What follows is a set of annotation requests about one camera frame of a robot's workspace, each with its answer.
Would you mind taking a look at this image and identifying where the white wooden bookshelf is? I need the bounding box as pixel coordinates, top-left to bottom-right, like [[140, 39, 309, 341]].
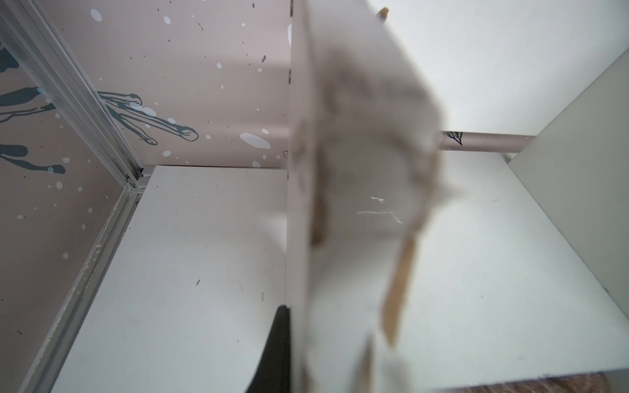
[[284, 0, 629, 393]]

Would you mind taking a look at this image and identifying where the pink striped fluffy cloth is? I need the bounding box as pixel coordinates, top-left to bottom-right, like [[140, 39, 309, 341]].
[[450, 373, 612, 393]]

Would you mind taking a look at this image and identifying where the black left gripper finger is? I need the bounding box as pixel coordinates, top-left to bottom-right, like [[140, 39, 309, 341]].
[[246, 305, 292, 393]]

